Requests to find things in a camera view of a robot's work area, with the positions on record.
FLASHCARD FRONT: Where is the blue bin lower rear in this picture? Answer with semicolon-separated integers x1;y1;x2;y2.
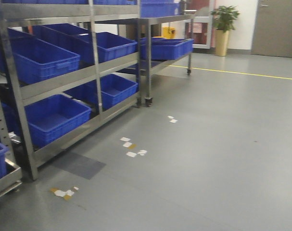
65;74;138;110

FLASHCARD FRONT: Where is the blue bin on cart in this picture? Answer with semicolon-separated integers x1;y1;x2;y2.
151;37;194;60

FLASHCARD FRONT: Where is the steel rolling cart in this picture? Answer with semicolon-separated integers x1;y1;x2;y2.
137;13;195;106

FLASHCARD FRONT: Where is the blue bin middle right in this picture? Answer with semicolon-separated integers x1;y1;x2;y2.
32;24;138;64

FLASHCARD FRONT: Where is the yellow wet floor sign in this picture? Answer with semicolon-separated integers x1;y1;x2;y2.
162;26;176;39

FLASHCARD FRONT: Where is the steel shelving rack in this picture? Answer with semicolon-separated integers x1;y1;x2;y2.
0;1;140;180

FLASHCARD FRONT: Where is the blue bin lower front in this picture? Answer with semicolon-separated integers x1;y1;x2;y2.
2;93;92;148

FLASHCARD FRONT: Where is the blue bin cart top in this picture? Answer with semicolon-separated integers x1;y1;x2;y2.
140;0;179;18

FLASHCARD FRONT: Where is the blue bin middle left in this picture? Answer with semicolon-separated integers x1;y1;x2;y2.
8;28;80;84

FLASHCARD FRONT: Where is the potted green plant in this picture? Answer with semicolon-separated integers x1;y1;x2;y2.
211;5;240;56

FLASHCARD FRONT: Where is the grey door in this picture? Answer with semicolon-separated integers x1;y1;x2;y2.
252;0;292;58

